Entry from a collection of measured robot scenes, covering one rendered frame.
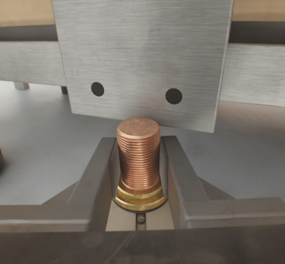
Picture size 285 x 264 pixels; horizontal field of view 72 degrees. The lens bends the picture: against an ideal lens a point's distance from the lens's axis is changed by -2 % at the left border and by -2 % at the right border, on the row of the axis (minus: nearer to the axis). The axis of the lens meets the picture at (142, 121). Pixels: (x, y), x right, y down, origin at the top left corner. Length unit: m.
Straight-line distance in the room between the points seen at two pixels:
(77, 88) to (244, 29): 0.17
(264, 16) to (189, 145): 0.21
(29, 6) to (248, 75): 0.27
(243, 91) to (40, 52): 0.22
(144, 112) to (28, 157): 0.25
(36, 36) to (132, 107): 0.21
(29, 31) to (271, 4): 0.29
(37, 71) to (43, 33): 0.07
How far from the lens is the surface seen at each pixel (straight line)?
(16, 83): 0.76
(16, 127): 0.48
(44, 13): 0.31
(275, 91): 0.20
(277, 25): 0.24
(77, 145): 0.36
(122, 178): 0.16
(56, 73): 0.26
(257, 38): 0.23
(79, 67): 0.17
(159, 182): 0.16
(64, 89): 0.63
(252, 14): 0.23
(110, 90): 0.16
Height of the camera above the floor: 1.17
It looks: 27 degrees up
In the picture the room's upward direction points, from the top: 179 degrees clockwise
